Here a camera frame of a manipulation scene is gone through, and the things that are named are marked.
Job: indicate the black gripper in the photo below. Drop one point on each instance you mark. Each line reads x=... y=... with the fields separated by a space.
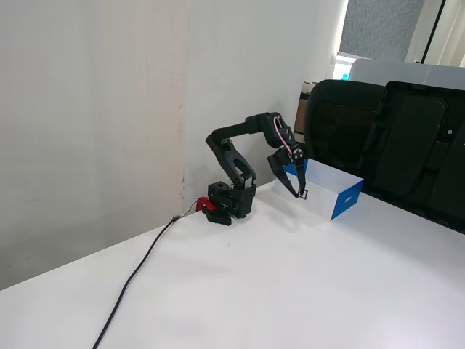
x=281 y=160

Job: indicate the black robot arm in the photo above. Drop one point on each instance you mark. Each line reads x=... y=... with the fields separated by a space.
x=236 y=131

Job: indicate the blue and white cardboard box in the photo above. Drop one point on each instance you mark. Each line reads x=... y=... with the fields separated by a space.
x=327 y=189

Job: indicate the brown cardboard box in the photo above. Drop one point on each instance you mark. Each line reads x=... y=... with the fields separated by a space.
x=301 y=116

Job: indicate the black mesh office chair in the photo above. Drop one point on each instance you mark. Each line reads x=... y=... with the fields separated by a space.
x=338 y=123

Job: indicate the red table clamp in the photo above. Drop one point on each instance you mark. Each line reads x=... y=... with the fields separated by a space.
x=202 y=203

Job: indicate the black plastic-backed office chair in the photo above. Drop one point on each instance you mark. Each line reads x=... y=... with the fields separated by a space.
x=417 y=152

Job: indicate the white partition panel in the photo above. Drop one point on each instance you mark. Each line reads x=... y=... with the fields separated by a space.
x=399 y=72

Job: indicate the gray window blind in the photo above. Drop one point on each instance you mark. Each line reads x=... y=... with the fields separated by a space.
x=378 y=25

